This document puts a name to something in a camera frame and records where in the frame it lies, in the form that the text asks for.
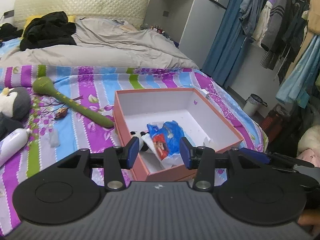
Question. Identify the blue cartoon plastic bag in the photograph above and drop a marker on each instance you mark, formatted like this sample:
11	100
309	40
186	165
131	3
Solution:
167	136

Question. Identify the person's right hand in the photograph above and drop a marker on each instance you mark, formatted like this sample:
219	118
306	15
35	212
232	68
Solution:
310	218

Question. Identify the hanging clothes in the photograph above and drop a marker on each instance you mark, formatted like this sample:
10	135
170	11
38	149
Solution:
290	31

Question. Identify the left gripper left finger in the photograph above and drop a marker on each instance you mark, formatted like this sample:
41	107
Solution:
117	158

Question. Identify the cream quilted headboard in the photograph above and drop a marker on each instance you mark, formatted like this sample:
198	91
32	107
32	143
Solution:
133	11

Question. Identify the green plush stick toy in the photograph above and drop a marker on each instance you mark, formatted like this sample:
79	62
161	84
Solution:
44	85

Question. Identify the black clothes pile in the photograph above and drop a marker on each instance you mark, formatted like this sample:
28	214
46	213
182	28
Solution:
49	30

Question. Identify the grey white penguin plush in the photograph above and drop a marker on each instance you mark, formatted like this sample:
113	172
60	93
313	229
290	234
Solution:
15	105

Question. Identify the grey duvet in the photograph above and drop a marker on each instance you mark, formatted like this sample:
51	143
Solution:
101	42

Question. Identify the black garment near wall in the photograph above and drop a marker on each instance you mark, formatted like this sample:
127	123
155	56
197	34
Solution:
9	32

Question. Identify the wall socket panel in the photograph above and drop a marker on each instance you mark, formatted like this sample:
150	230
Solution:
8	14

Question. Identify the clear printed plastic bag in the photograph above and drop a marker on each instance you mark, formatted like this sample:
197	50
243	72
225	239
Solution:
208	142

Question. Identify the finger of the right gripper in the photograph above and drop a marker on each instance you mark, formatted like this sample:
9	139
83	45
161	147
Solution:
258	156

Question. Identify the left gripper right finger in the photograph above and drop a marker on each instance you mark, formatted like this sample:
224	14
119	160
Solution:
202	159

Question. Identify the blue curtain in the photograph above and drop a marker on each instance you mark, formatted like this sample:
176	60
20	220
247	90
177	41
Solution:
235	31

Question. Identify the small panda plush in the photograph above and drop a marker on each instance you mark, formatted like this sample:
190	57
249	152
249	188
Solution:
142	146

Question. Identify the small trash bin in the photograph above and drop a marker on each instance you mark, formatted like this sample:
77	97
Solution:
253	103

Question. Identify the pink cardboard box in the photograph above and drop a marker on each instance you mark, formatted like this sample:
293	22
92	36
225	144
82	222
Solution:
160	118

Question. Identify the grey wardrobe cabinet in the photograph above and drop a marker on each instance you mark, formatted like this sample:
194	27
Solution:
193	24

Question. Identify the white spray bottle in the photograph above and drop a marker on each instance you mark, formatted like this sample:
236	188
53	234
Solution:
12	143

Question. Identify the white knitted cloth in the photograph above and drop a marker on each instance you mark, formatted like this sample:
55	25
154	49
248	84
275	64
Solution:
152	146

